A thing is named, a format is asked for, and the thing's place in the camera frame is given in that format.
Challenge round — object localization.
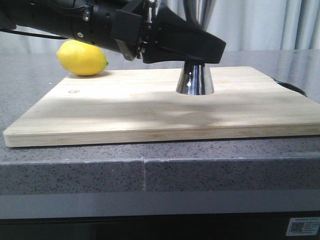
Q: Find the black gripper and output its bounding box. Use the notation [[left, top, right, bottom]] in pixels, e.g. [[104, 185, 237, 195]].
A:
[[69, 0, 226, 64]]

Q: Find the steel double jigger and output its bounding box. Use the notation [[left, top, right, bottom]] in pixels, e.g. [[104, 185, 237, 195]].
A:
[[176, 0, 216, 96]]

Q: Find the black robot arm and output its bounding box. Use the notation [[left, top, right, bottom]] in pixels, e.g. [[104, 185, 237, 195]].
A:
[[0, 0, 226, 64]]

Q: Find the wooden cutting board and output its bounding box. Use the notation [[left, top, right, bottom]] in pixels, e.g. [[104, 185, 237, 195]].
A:
[[3, 66, 320, 148]]

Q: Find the grey curtain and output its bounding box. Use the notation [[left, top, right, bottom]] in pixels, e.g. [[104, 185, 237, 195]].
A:
[[0, 0, 320, 54]]

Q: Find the yellow lemon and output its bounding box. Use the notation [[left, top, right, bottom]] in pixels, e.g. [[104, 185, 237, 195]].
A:
[[56, 40, 109, 76]]

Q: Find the white QR code label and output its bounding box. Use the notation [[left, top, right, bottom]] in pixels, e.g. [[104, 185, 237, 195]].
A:
[[286, 217, 320, 237]]

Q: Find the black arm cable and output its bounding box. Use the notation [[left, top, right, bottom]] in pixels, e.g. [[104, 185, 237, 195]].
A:
[[0, 27, 68, 40]]

